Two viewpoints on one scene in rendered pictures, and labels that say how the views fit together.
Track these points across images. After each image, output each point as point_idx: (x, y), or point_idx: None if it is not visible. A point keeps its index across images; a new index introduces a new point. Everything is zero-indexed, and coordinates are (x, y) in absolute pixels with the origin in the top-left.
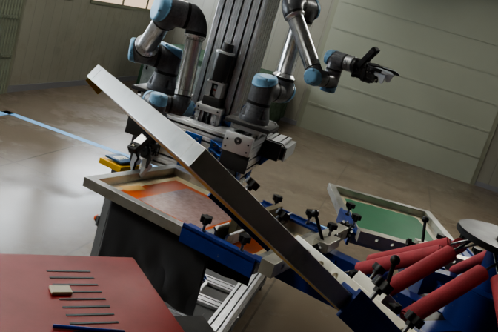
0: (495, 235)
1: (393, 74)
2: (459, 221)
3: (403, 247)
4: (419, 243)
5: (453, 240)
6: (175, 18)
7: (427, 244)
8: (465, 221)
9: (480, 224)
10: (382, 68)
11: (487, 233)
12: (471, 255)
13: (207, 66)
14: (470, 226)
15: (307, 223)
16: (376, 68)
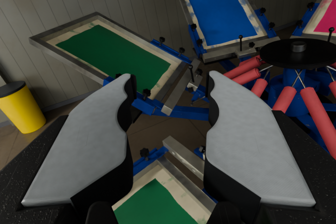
0: (305, 52)
1: (132, 102)
2: (327, 61)
3: (329, 125)
4: (321, 110)
5: (295, 90)
6: None
7: (321, 103)
8: (318, 61)
9: (300, 59)
10: (89, 201)
11: (313, 52)
12: (134, 165)
13: None
14: (321, 57)
15: None
16: (334, 161)
